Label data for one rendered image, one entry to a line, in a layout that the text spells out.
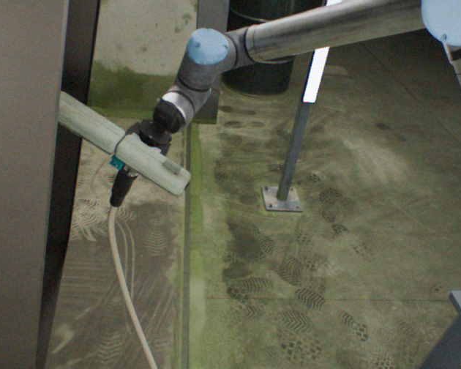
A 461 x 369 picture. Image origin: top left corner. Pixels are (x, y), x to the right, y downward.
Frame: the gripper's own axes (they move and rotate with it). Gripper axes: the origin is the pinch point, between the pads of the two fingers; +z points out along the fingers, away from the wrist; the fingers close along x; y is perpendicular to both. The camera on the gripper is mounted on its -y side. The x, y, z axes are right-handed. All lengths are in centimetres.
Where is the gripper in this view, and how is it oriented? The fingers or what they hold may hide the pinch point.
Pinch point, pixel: (128, 164)
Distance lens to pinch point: 84.9
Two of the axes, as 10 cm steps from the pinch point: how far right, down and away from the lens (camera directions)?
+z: -3.4, 6.5, -6.8
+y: -4.4, 5.3, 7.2
